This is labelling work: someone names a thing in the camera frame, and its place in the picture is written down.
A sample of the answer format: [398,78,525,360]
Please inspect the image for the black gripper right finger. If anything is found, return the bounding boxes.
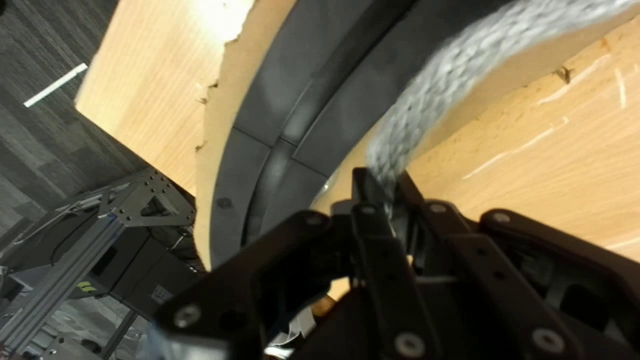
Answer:
[392,174,640,360]

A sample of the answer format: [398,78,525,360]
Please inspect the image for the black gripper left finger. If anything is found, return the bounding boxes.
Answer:
[157,166,437,360]

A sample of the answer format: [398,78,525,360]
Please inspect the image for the white braided rope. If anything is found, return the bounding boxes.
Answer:
[365,0,640,202]

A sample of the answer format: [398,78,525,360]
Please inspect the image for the black curved track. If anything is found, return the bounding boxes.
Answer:
[209,0,523,269]

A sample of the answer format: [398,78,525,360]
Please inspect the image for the black aluminium extrusion frame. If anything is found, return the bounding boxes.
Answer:
[0,166,209,356]

